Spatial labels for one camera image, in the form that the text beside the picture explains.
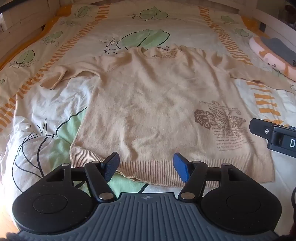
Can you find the beige knit sweater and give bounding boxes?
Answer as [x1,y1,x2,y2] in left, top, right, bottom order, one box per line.
[40,45,296,188]

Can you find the pink and orange plush cushion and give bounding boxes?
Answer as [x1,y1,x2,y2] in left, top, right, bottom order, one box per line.
[249,36,296,81]

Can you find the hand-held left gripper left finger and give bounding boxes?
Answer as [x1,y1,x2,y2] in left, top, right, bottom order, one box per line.
[45,152,120,202]

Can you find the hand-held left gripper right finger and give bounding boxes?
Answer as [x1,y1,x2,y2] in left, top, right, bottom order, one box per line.
[173,152,247,202]

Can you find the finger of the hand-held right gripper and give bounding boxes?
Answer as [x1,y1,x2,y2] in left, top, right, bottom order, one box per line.
[249,118,289,140]

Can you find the leaf print duvet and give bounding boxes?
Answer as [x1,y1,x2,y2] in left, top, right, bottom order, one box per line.
[0,3,296,232]

